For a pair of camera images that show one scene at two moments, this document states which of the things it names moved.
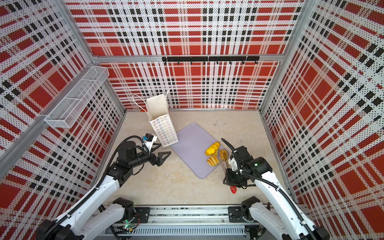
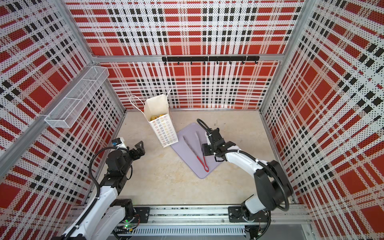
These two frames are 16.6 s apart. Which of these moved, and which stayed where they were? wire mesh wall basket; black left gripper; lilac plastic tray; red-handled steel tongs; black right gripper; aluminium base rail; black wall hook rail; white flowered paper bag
Moved: black right gripper; black left gripper; red-handled steel tongs
Stayed: aluminium base rail; black wall hook rail; white flowered paper bag; lilac plastic tray; wire mesh wall basket
